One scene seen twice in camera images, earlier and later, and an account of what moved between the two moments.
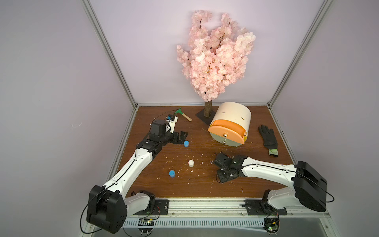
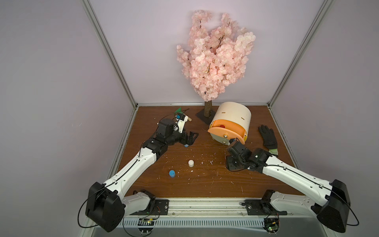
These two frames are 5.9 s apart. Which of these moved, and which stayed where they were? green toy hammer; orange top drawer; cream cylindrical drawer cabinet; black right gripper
Moved: black right gripper
Stayed: green toy hammer; orange top drawer; cream cylindrical drawer cabinet
